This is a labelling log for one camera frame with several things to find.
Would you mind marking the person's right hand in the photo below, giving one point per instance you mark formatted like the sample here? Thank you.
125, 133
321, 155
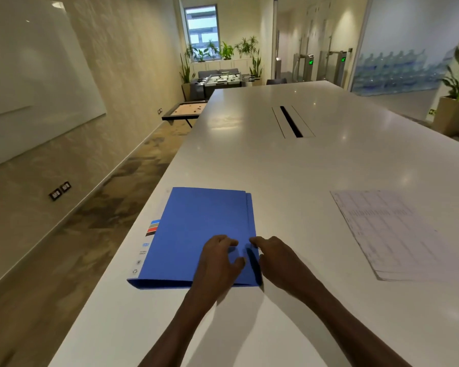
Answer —
283, 263

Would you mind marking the person's left hand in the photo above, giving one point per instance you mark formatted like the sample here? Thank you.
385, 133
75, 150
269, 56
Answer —
213, 265

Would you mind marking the person's left thumb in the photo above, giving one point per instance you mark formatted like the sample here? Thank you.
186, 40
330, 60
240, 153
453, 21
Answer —
238, 267

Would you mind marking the person's right fingers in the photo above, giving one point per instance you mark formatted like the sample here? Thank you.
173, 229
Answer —
262, 243

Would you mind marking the blue paper folder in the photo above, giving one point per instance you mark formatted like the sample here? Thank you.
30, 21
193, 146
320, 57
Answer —
199, 221

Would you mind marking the person's right forearm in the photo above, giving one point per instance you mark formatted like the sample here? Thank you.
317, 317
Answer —
344, 328

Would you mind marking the person's left forearm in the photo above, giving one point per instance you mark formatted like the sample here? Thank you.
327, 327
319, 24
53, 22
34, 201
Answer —
183, 328

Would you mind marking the stack of printed paper sheets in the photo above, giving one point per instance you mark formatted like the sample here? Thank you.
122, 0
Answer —
394, 233

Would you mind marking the wooden carrom board table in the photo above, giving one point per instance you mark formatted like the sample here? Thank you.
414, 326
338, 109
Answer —
186, 110

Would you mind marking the dark grey chair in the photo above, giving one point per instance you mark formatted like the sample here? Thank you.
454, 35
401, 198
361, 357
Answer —
276, 81

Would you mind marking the foosball table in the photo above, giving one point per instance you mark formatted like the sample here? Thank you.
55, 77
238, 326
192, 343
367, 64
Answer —
225, 79

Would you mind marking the beige square plant pot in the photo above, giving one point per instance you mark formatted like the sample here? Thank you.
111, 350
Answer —
186, 91

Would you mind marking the grey sofa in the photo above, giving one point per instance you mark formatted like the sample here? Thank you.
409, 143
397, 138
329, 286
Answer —
199, 84

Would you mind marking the tall green floor plant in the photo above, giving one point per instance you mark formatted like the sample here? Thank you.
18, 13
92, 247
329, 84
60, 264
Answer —
256, 66

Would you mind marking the white low cabinet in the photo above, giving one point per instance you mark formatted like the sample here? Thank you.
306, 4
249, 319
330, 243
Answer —
229, 65

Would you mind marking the turnstile gate with green light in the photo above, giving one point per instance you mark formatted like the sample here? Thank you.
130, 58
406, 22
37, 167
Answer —
336, 66
305, 66

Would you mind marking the tall snake plant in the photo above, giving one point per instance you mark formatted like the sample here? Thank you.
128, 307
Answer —
186, 70

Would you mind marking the bright green leafy plant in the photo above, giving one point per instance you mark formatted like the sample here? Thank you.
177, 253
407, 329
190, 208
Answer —
227, 51

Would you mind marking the small leafy green plant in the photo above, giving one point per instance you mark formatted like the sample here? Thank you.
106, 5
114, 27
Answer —
201, 55

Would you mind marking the palm-like green plant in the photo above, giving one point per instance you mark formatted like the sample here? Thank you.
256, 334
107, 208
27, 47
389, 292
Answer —
246, 45

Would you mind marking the stack of blue water bottles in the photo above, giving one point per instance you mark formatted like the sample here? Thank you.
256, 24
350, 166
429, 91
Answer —
397, 72

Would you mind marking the window with blind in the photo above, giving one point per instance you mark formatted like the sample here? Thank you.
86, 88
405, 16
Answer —
202, 28

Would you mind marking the large beige square planter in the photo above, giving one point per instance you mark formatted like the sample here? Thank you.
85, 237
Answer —
452, 116

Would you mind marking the white glass whiteboard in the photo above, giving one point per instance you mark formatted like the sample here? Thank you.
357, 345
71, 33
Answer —
34, 72

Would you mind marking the black double wall socket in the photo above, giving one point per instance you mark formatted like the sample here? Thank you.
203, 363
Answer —
60, 191

